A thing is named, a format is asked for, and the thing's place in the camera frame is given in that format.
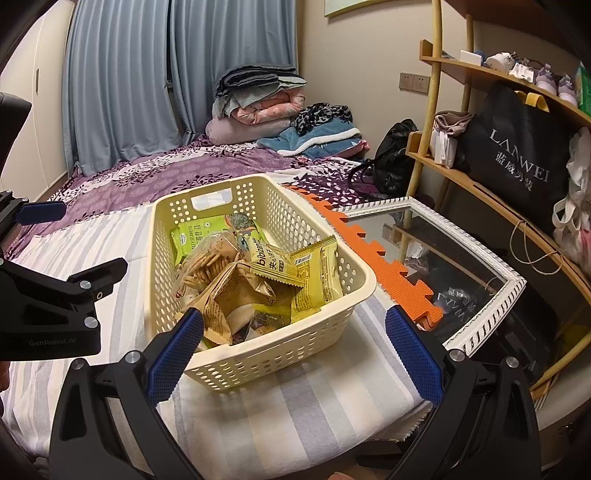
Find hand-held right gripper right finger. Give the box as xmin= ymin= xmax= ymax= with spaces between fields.
xmin=383 ymin=305 xmax=541 ymax=480

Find yellow sandwich biscuit packet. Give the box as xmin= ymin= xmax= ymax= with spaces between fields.
xmin=288 ymin=234 xmax=345 ymax=321
xmin=235 ymin=230 xmax=309 ymax=288

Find white framed mirror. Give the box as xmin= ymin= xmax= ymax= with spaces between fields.
xmin=332 ymin=196 xmax=527 ymax=358

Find black handbag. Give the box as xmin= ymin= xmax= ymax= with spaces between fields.
xmin=346 ymin=119 xmax=419 ymax=199

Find pink white plastic bag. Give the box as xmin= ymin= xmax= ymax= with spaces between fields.
xmin=551 ymin=127 xmax=591 ymax=264

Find pink floral quilt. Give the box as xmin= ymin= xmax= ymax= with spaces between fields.
xmin=231 ymin=90 xmax=308 ymax=125

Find pink folded cloth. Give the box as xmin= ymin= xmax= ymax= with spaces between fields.
xmin=434 ymin=110 xmax=474 ymax=139

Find black shopping bag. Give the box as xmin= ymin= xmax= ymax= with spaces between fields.
xmin=455 ymin=80 xmax=583 ymax=236

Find dark grey folded blanket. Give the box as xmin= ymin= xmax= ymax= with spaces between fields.
xmin=217 ymin=64 xmax=301 ymax=95

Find clear cracker packet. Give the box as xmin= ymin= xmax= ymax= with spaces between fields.
xmin=173 ymin=233 xmax=243 ymax=308

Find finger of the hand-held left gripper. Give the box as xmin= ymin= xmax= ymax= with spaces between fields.
xmin=0 ymin=258 xmax=129 ymax=329
xmin=0 ymin=191 xmax=68 ymax=245

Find blue fleece garment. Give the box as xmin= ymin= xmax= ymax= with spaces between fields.
xmin=256 ymin=121 xmax=363 ymax=160

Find gold framed wall picture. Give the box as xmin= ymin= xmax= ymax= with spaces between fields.
xmin=323 ymin=0 xmax=384 ymax=19

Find green packet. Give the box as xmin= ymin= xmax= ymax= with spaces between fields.
xmin=575 ymin=62 xmax=591 ymax=116

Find leopard print cloth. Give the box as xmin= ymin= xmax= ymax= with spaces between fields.
xmin=293 ymin=102 xmax=354 ymax=132

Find small white bag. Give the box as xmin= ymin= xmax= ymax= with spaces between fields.
xmin=429 ymin=129 xmax=458 ymax=167

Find light grey folded cloth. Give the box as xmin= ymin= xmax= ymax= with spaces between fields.
xmin=222 ymin=76 xmax=308 ymax=116

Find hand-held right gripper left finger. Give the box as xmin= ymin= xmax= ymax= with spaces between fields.
xmin=48 ymin=307 xmax=208 ymax=480

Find white grey striped sheet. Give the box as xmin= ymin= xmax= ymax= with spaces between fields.
xmin=0 ymin=171 xmax=435 ymax=480

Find purple baby shoes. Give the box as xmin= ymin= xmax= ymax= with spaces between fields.
xmin=536 ymin=65 xmax=580 ymax=104

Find beige wall socket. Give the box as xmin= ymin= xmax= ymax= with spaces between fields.
xmin=399 ymin=71 xmax=431 ymax=93

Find tan snack packet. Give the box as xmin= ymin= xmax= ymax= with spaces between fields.
xmin=187 ymin=261 xmax=296 ymax=347

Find wooden bamboo shelf rack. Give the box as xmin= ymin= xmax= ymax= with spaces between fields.
xmin=405 ymin=0 xmax=591 ymax=411

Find cream perforated plastic basket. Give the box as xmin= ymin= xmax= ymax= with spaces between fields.
xmin=143 ymin=174 xmax=377 ymax=393

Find blue-grey curtain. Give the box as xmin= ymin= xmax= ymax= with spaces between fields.
xmin=65 ymin=0 xmax=308 ymax=176

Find white wardrobe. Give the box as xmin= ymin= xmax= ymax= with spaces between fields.
xmin=0 ymin=9 xmax=77 ymax=204

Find large green seaweed bag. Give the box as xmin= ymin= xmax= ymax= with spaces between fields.
xmin=170 ymin=212 xmax=269 ymax=266

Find orange foam mat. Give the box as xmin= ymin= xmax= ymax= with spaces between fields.
xmin=281 ymin=181 xmax=445 ymax=332

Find purple floral bedsheet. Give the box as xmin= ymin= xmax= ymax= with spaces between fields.
xmin=9 ymin=138 xmax=407 ymax=259

